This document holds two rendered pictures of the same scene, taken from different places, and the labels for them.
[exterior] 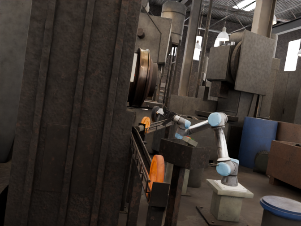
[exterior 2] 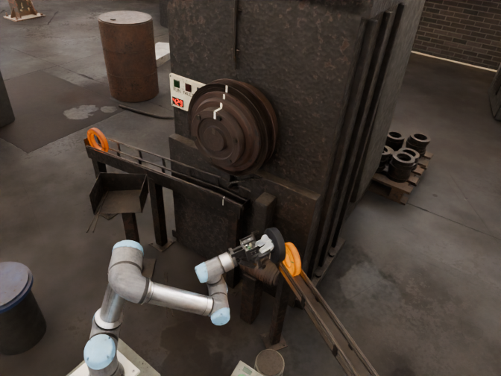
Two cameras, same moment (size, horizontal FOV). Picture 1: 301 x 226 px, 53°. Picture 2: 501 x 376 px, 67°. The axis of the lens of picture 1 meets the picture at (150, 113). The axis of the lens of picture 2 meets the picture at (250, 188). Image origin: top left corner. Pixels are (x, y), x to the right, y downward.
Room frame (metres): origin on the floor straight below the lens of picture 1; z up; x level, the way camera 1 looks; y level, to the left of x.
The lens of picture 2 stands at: (3.56, -1.00, 2.01)
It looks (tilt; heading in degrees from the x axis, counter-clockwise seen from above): 38 degrees down; 131
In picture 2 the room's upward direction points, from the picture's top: 5 degrees clockwise
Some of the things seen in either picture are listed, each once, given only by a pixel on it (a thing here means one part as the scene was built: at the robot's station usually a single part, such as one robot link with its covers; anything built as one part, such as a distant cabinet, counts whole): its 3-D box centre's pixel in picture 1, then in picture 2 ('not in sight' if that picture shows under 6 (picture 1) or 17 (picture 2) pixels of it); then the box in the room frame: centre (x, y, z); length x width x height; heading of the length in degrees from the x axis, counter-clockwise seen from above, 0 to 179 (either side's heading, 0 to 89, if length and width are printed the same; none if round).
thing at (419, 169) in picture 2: not in sight; (362, 141); (2.23, 2.10, 0.22); 1.20 x 0.81 x 0.44; 9
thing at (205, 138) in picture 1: (186, 137); not in sight; (5.05, -0.67, 0.39); 1.03 x 0.83 x 0.77; 116
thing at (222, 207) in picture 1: (225, 204); not in sight; (2.64, -0.79, 0.13); 0.40 x 0.40 x 0.26; 8
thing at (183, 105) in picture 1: (189, 121); not in sight; (6.78, -0.90, 0.55); 1.10 x 0.53 x 1.10; 31
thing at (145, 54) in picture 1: (139, 78); (229, 129); (2.41, 0.13, 1.11); 0.47 x 0.06 x 0.47; 11
